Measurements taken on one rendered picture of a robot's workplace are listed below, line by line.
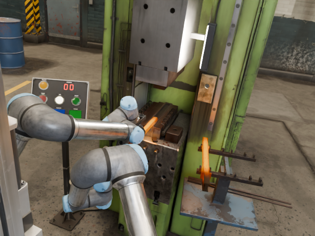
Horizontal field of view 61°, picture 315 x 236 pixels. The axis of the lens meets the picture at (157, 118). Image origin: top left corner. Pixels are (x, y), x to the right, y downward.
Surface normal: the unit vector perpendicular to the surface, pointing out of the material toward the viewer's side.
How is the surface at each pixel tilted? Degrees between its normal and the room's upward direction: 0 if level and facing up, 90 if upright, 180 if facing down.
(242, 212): 0
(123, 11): 90
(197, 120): 90
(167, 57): 90
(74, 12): 90
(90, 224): 0
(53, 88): 60
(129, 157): 34
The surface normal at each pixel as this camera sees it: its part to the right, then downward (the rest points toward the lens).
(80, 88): 0.15, -0.06
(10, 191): 0.91, 0.27
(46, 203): 0.11, -0.89
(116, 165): 0.43, -0.07
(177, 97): -0.33, 0.38
